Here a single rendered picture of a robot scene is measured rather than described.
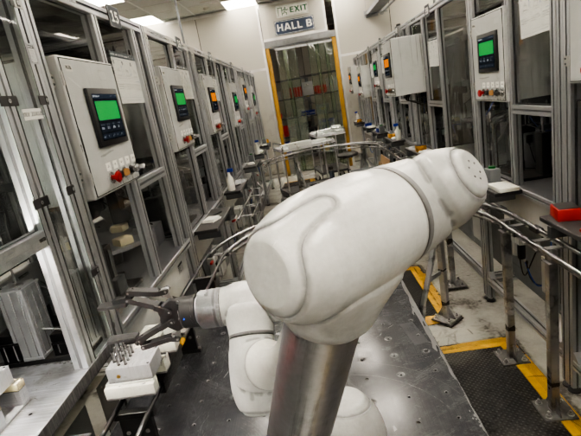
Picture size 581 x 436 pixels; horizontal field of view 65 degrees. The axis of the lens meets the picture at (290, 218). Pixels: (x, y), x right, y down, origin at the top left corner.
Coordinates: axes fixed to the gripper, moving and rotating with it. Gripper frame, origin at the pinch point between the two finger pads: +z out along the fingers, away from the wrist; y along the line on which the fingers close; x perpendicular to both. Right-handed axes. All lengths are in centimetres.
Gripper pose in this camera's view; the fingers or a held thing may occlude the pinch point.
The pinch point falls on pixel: (115, 322)
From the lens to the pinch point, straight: 117.7
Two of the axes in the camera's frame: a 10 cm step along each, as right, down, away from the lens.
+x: -0.2, 2.6, -9.6
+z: -9.9, 1.5, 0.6
